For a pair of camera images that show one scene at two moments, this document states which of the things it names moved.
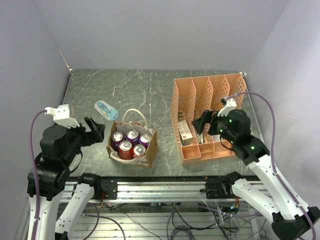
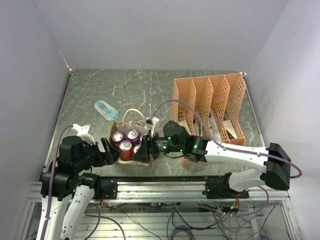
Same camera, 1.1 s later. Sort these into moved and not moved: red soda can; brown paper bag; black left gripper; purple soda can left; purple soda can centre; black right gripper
Moved: black right gripper; black left gripper
Not moved: purple soda can left; purple soda can centre; brown paper bag; red soda can
